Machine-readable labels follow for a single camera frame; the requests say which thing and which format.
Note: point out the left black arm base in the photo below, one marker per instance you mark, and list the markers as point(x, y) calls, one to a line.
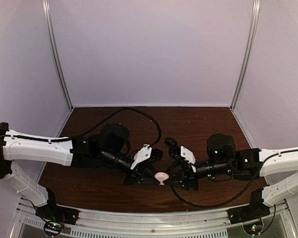
point(52, 211)

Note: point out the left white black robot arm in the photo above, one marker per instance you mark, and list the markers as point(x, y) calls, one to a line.
point(102, 149)

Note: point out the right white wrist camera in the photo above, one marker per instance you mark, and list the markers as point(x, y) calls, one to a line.
point(188, 157)

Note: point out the left aluminium frame post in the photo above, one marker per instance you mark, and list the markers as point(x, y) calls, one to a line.
point(55, 53)

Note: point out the round white case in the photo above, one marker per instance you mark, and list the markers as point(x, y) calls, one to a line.
point(161, 177)

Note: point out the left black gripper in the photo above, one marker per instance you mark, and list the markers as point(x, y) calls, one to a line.
point(136, 174)

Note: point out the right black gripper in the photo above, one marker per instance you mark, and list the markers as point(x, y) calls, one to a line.
point(186, 171)

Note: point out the black earbud charging case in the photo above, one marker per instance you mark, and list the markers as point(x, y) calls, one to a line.
point(170, 141)

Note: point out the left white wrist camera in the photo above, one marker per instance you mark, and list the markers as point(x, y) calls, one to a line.
point(142, 155)

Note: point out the front aluminium rail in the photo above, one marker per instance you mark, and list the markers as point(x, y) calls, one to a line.
point(192, 224)

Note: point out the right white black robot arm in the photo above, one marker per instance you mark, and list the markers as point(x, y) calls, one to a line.
point(244, 165)

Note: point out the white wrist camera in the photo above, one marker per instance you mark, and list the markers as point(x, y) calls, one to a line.
point(142, 155)
point(188, 157)

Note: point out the right aluminium frame post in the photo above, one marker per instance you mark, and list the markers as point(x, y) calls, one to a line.
point(254, 20)

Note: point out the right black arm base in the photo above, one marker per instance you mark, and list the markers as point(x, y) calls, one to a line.
point(254, 210)

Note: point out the aluminium frame post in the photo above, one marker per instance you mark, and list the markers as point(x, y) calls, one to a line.
point(55, 53)
point(254, 20)

